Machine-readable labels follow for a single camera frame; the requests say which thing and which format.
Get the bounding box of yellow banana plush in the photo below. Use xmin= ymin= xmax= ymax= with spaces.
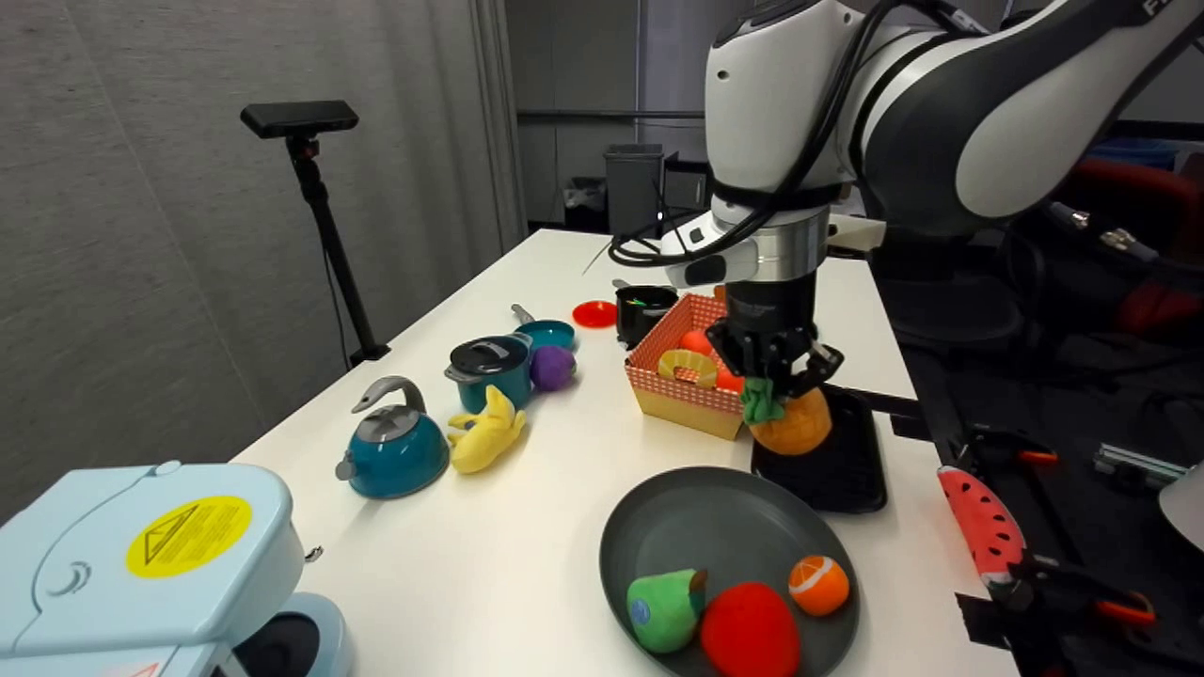
xmin=445 ymin=378 xmax=534 ymax=481

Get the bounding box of black office chair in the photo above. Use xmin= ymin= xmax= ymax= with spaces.
xmin=874 ymin=229 xmax=1048 ymax=358

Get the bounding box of orange slice plush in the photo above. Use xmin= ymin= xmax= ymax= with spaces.
xmin=786 ymin=550 xmax=855 ymax=619

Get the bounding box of teal toy pot with lid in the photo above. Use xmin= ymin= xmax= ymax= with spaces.
xmin=445 ymin=331 xmax=536 ymax=416

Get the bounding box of red office chair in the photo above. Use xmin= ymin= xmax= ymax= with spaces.
xmin=1064 ymin=154 xmax=1204 ymax=347

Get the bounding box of yellow ring plush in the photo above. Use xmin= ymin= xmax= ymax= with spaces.
xmin=656 ymin=347 xmax=722 ymax=392

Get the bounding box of orange handled clamp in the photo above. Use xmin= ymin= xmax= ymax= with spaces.
xmin=1001 ymin=556 xmax=1164 ymax=644
xmin=955 ymin=425 xmax=1064 ymax=481

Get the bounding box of black tripod stand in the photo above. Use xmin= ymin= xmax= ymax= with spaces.
xmin=235 ymin=96 xmax=391 ymax=367

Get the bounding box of dark grey round plate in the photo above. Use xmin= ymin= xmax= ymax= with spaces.
xmin=595 ymin=464 xmax=866 ymax=677

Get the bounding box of grey storage cabinet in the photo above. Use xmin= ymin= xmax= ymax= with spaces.
xmin=600 ymin=139 xmax=666 ymax=237

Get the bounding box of red checkered basket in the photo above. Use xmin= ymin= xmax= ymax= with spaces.
xmin=622 ymin=293 xmax=755 ymax=443

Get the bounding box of small red toy plate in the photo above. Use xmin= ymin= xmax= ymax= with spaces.
xmin=567 ymin=298 xmax=622 ymax=336

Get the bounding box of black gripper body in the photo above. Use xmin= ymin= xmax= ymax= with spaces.
xmin=711 ymin=274 xmax=848 ymax=382

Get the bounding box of light blue toy toaster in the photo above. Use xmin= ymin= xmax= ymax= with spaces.
xmin=0 ymin=460 xmax=356 ymax=677

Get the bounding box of green pear plush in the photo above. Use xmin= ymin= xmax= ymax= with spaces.
xmin=626 ymin=563 xmax=707 ymax=659

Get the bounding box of red apple plush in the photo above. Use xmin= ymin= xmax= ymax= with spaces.
xmin=696 ymin=578 xmax=804 ymax=677

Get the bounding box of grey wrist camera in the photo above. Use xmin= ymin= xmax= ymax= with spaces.
xmin=652 ymin=214 xmax=743 ymax=270

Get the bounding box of red watermelon slice plush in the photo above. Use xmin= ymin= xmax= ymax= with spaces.
xmin=938 ymin=464 xmax=1031 ymax=581

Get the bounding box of orange pineapple plush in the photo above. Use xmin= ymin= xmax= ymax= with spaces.
xmin=738 ymin=372 xmax=836 ymax=460

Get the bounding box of teal toy frying pan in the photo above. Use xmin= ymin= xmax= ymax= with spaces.
xmin=509 ymin=301 xmax=582 ymax=358

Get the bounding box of black rectangular tray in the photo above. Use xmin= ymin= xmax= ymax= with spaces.
xmin=747 ymin=386 xmax=890 ymax=520

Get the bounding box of teal toy kettle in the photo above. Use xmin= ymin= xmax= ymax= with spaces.
xmin=332 ymin=372 xmax=452 ymax=505

